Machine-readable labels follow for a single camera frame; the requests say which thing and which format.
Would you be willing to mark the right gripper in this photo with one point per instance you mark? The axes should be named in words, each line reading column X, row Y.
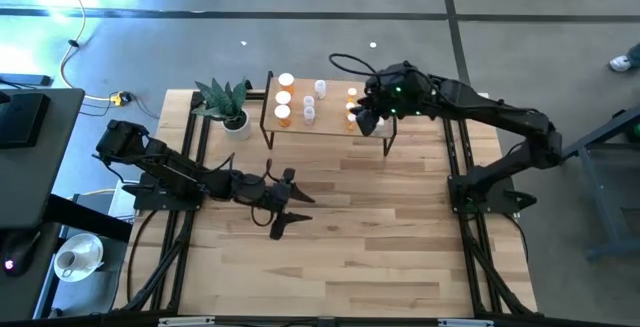
column 400, row 94

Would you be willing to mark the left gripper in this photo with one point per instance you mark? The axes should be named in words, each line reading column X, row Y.
column 265, row 194

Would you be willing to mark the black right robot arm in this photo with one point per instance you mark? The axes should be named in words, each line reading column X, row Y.
column 490, row 112

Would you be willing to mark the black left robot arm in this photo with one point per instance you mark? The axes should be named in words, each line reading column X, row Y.
column 165, row 167

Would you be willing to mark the wooden shelf with black legs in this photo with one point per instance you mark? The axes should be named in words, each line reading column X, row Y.
column 330, row 128

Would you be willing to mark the snake plant in white pot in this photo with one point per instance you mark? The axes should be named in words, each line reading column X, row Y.
column 239, row 127

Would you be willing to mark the white floor box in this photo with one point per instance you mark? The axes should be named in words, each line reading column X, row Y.
column 116, row 206

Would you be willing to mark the white mug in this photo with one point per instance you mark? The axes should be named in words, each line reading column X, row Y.
column 66, row 262

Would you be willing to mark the person's shoe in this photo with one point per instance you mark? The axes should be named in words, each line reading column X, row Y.
column 621, row 63

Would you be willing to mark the green round object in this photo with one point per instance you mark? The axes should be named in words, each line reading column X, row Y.
column 636, row 133

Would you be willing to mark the dark grey desk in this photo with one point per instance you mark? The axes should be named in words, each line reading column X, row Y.
column 30, row 177

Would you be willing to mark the person's leg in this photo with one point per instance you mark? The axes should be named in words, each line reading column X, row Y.
column 636, row 54

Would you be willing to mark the black computer mouse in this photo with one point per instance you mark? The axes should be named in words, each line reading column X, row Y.
column 20, row 254

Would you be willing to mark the black flat device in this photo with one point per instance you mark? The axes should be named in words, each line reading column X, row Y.
column 22, row 119

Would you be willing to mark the black bar device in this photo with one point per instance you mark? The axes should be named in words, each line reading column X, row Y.
column 25, row 80

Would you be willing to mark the silver frame bracket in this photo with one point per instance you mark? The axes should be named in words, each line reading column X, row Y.
column 465, row 322
column 186, row 321

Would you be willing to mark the black aluminium table frame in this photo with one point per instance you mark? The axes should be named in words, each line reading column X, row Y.
column 471, row 267

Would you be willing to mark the grey metal cart frame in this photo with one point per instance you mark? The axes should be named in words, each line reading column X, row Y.
column 590, row 139

